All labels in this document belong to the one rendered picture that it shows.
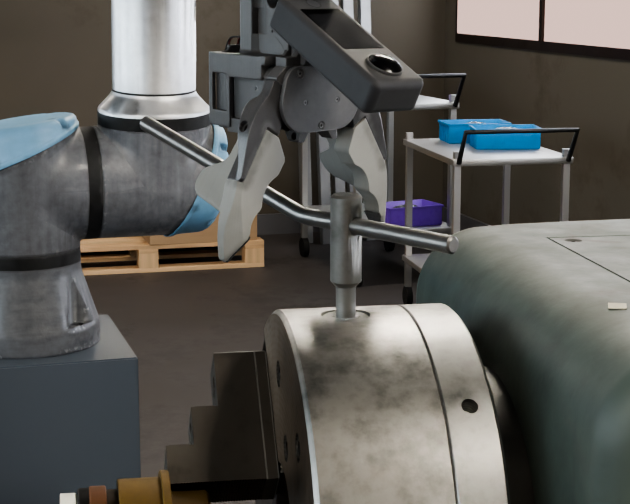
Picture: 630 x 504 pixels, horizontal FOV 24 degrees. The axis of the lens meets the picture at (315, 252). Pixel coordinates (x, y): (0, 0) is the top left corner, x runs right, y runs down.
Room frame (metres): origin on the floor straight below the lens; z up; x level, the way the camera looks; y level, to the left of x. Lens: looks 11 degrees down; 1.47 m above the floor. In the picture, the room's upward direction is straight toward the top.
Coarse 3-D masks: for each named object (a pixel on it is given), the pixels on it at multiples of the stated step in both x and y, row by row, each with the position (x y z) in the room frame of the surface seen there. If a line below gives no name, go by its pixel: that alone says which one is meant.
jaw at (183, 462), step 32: (224, 352) 1.06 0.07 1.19; (256, 352) 1.07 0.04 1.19; (224, 384) 1.04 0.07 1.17; (256, 384) 1.05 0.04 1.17; (192, 416) 1.02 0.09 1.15; (224, 416) 1.03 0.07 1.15; (256, 416) 1.03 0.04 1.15; (192, 448) 1.01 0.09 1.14; (224, 448) 1.01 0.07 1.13; (256, 448) 1.01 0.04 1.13; (192, 480) 0.99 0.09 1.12; (224, 480) 0.99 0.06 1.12; (256, 480) 1.00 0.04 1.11
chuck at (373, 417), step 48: (288, 336) 0.96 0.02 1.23; (336, 336) 0.95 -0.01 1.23; (384, 336) 0.96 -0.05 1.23; (288, 384) 0.96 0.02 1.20; (336, 384) 0.91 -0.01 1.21; (384, 384) 0.91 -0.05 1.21; (432, 384) 0.92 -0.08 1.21; (288, 432) 0.96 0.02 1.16; (336, 432) 0.88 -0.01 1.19; (384, 432) 0.88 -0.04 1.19; (432, 432) 0.89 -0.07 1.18; (288, 480) 0.96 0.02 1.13; (336, 480) 0.86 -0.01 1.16; (384, 480) 0.87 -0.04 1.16; (432, 480) 0.87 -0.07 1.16
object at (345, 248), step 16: (352, 192) 1.00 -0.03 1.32; (336, 208) 0.98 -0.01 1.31; (352, 208) 0.98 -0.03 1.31; (336, 224) 0.98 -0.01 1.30; (336, 240) 0.98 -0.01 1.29; (352, 240) 0.98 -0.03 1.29; (336, 256) 0.98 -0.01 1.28; (352, 256) 0.98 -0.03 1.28; (336, 272) 0.98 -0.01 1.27; (352, 272) 0.98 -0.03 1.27; (336, 288) 0.99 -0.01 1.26; (352, 288) 0.99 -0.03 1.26; (336, 304) 0.99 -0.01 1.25; (352, 304) 0.99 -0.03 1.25
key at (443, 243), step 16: (144, 128) 1.15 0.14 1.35; (160, 128) 1.14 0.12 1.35; (176, 144) 1.12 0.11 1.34; (192, 144) 1.11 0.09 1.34; (208, 160) 1.09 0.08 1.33; (272, 192) 1.04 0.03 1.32; (288, 208) 1.03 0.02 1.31; (304, 208) 1.02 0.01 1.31; (320, 224) 1.00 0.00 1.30; (352, 224) 0.98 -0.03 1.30; (368, 224) 0.97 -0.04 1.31; (384, 224) 0.96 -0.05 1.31; (384, 240) 0.96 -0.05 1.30; (400, 240) 0.95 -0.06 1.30; (416, 240) 0.93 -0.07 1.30; (432, 240) 0.92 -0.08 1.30; (448, 240) 0.92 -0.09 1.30
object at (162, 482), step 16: (128, 480) 0.98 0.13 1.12; (144, 480) 0.98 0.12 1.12; (160, 480) 0.98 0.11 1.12; (80, 496) 0.96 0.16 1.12; (96, 496) 0.96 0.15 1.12; (112, 496) 0.96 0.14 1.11; (128, 496) 0.95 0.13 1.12; (144, 496) 0.96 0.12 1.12; (160, 496) 0.96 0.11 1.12; (176, 496) 0.97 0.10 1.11; (192, 496) 0.97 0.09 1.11; (208, 496) 0.98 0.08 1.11
